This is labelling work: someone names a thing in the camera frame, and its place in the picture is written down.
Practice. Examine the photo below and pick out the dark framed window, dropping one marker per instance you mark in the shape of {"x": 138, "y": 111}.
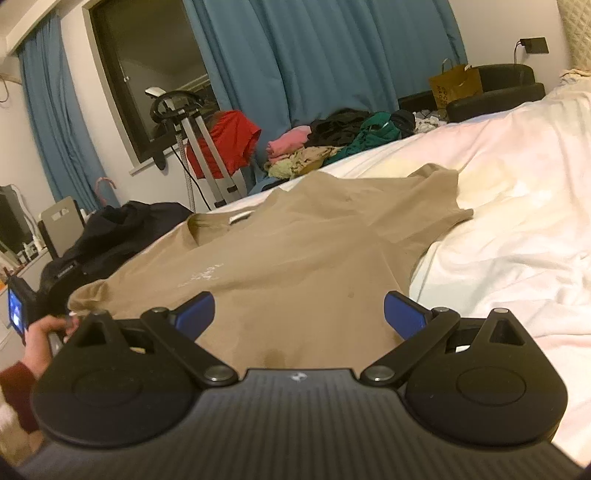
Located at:
{"x": 138, "y": 69}

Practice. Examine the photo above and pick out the dark navy jacket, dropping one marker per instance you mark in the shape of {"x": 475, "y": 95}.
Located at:
{"x": 124, "y": 230}

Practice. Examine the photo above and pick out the white bed sheet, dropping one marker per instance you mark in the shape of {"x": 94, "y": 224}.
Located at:
{"x": 508, "y": 230}

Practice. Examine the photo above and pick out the pink cloth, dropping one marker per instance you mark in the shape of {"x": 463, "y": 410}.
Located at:
{"x": 288, "y": 141}

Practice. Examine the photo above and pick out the group of cosmetic bottles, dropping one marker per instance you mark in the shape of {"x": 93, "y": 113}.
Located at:
{"x": 30, "y": 249}

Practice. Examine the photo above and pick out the person's left hand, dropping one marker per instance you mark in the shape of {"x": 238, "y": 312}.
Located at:
{"x": 37, "y": 346}

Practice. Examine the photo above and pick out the yellow floral cloth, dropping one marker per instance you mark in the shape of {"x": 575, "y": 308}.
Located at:
{"x": 300, "y": 161}

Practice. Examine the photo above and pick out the blue cloth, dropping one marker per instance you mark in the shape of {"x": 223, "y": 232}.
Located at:
{"x": 263, "y": 182}

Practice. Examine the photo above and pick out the red cloth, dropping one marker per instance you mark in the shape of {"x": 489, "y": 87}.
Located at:
{"x": 231, "y": 134}

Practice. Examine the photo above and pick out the black armchair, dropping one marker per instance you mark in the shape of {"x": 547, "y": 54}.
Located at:
{"x": 503, "y": 92}

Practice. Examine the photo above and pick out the small black hanging cloth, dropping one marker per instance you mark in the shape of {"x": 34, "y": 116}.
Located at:
{"x": 161, "y": 154}

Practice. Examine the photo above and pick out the wavy framed mirror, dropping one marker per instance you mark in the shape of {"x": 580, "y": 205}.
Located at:
{"x": 11, "y": 217}

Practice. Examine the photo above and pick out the quilted beige headboard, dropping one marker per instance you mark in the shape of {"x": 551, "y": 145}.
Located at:
{"x": 577, "y": 32}

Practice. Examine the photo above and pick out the green cloth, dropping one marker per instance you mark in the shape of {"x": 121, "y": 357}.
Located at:
{"x": 374, "y": 134}

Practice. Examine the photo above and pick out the white dresser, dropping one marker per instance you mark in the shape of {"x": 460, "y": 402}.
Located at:
{"x": 32, "y": 267}

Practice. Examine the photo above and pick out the beige t-shirt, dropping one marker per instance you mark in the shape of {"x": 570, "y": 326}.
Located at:
{"x": 300, "y": 249}

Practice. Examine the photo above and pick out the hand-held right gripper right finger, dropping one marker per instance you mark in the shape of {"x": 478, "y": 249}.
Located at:
{"x": 402, "y": 314}

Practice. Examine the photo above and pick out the white patterned cloth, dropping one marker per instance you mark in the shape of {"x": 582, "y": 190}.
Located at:
{"x": 429, "y": 122}

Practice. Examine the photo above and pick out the person's light patterned clothing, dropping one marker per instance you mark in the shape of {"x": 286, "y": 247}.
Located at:
{"x": 14, "y": 438}

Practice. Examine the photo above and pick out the black clothes pile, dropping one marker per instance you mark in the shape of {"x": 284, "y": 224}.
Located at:
{"x": 337, "y": 127}

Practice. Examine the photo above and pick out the narrow blue curtain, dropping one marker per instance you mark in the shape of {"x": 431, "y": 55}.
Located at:
{"x": 55, "y": 115}

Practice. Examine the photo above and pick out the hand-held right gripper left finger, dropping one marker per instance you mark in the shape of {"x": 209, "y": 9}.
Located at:
{"x": 198, "y": 310}

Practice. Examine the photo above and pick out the brown paper bag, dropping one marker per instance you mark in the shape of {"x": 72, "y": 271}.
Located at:
{"x": 455, "y": 85}

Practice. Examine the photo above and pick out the silver stand with hanger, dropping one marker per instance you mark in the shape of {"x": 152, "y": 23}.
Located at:
{"x": 191, "y": 138}

